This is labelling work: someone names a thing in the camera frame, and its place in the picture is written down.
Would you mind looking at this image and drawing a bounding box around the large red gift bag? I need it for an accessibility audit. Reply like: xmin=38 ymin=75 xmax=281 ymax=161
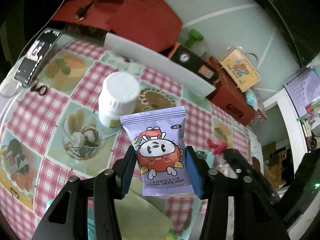
xmin=52 ymin=0 xmax=182 ymax=52

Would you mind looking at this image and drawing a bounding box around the blue wet wipes pack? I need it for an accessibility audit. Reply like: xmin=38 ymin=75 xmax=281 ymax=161
xmin=245 ymin=88 xmax=258 ymax=110

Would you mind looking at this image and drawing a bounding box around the purple baby wipes pack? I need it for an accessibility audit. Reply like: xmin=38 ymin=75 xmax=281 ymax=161
xmin=120 ymin=106 xmax=193 ymax=196

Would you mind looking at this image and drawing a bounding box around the red hair tie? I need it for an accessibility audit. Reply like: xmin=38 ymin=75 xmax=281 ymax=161
xmin=207 ymin=138 xmax=228 ymax=155

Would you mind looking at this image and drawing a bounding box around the patterned cake tablecloth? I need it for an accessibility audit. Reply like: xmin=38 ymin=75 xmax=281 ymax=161
xmin=0 ymin=33 xmax=264 ymax=240

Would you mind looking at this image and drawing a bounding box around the light green cloth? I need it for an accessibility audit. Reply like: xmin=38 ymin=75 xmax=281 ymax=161
xmin=114 ymin=180 xmax=172 ymax=240

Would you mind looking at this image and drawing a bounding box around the patterned red gift box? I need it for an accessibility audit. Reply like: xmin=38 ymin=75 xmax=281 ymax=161
xmin=249 ymin=100 xmax=267 ymax=125

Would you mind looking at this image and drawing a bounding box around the black smartphone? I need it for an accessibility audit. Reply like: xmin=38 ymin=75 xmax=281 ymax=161
xmin=14 ymin=28 xmax=62 ymax=87

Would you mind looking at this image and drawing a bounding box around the purple perforated basket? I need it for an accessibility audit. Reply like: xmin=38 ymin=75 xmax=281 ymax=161
xmin=283 ymin=68 xmax=319 ymax=117

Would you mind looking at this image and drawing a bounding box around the wooden box with strap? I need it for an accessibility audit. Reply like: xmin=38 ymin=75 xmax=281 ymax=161
xmin=219 ymin=46 xmax=261 ymax=92

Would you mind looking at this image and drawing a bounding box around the red carton with handle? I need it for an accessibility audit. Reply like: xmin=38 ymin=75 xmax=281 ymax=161
xmin=206 ymin=56 xmax=255 ymax=126

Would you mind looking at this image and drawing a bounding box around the green dumbbell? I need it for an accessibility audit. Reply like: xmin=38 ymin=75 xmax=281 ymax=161
xmin=184 ymin=29 xmax=204 ymax=48

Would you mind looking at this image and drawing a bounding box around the black box with dial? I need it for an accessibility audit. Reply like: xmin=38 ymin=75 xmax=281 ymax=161
xmin=168 ymin=42 xmax=219 ymax=85

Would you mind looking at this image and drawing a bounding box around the white pill bottle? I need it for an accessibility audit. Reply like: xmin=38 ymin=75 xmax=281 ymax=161
xmin=98 ymin=72 xmax=140 ymax=128

